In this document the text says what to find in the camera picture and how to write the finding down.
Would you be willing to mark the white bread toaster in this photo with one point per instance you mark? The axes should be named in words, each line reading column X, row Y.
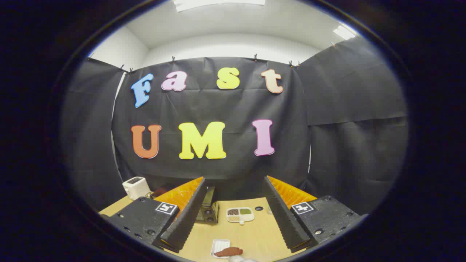
column 135, row 186

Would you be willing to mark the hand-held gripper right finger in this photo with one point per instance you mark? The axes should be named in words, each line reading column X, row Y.
column 282, row 214

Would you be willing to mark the small ceiling light panel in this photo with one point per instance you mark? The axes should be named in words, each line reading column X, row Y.
column 344, row 32

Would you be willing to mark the white rectangular plate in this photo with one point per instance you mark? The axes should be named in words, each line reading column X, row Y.
column 219, row 244

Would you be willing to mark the large ceiling light panel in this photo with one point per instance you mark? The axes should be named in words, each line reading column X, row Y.
column 218, row 3

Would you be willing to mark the white divided bean dish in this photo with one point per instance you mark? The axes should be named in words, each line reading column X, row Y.
column 239, row 214

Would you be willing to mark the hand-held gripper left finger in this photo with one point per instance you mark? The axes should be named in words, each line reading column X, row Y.
column 189, row 214

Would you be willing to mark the black toaster oven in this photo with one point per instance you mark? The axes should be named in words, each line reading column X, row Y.
column 208, row 203

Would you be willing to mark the red raw steak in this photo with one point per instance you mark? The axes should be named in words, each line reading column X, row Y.
column 228, row 251

